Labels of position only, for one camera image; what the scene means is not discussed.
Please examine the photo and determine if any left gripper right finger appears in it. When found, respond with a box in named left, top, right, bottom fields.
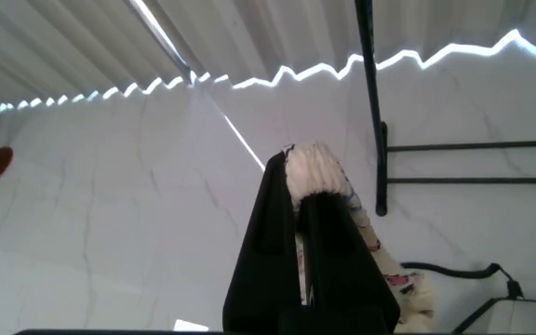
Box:
left=297, top=191, right=402, bottom=334

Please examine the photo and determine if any cream printed garment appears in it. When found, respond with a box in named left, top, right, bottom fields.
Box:
left=284, top=141, right=436, bottom=334

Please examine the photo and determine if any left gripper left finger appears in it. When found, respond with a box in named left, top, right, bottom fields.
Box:
left=222, top=151, right=304, bottom=334

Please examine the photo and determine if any black clothes rack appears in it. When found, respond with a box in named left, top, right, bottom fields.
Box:
left=354, top=0, right=536, bottom=218

